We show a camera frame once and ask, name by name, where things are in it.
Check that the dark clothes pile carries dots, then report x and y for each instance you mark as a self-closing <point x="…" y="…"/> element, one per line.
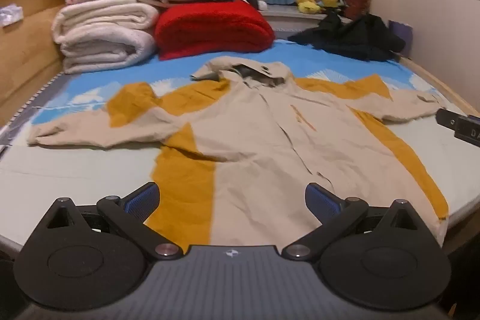
<point x="352" y="37"/>

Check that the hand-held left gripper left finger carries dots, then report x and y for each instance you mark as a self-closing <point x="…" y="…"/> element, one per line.
<point x="144" y="198"/>

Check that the red fluffy blanket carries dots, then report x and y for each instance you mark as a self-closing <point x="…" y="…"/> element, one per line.
<point x="210" y="27"/>

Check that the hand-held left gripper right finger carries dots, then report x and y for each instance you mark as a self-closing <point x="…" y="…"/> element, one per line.
<point x="318" y="202"/>

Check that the wooden bed frame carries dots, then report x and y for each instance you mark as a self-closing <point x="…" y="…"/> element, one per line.
<point x="26" y="54"/>

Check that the tissue pack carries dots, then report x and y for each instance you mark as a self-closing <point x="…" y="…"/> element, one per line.
<point x="10" y="15"/>

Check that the white window ledge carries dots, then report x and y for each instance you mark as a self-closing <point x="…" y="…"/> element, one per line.
<point x="288" y="18"/>

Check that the purple box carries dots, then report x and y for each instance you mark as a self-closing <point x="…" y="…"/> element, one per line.
<point x="403" y="33"/>

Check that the white folded quilt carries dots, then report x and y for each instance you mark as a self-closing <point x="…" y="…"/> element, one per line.
<point x="101" y="31"/>

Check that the beige and mustard hooded jacket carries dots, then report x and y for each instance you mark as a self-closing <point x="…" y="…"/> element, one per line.
<point x="255" y="140"/>

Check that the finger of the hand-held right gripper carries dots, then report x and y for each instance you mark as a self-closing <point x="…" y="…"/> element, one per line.
<point x="446" y="121"/>

